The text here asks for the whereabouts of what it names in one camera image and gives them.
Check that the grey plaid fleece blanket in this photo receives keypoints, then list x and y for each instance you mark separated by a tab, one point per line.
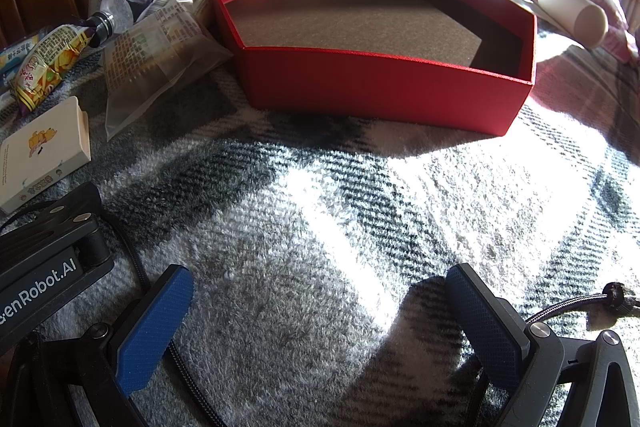
325	232

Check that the white cardboard tube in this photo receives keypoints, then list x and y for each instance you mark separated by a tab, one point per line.
570	9

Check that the clear bottle black cap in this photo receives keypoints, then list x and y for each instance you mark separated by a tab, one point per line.
112	14

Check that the white card box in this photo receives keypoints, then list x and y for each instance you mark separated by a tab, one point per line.
40	152

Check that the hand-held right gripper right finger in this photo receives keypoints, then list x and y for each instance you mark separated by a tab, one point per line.
487	332

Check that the translucent printed plastic bag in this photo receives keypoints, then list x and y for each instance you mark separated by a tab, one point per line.
145	72

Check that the yellow snack packet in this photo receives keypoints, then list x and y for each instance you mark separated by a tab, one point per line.
45	67

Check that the red hexagonal box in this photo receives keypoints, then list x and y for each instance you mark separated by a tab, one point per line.
375	82

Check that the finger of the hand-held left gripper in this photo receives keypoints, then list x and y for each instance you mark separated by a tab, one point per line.
65	209

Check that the blue white snack packet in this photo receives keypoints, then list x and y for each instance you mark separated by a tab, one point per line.
15	52

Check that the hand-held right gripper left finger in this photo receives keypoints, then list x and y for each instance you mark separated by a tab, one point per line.
150	337

